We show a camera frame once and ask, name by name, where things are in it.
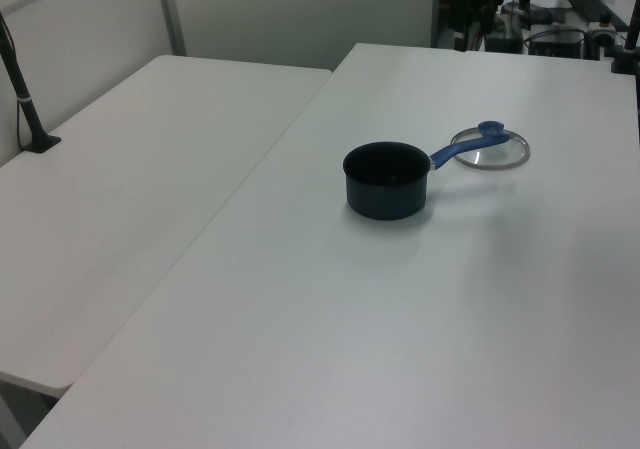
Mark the glass lid with blue knob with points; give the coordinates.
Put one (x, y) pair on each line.
(500, 156)

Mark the black box with green light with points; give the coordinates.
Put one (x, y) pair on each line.
(507, 41)

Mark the black keyboard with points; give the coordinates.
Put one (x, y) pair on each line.
(592, 5)

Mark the white device with black knob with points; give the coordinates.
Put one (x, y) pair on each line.
(601, 34)

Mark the black pole with table clamp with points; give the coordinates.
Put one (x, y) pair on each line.
(627, 49)

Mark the grey metal partition post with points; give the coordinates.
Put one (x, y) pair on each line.
(172, 14)

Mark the black camera stand with base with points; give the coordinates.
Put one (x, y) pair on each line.
(22, 94)

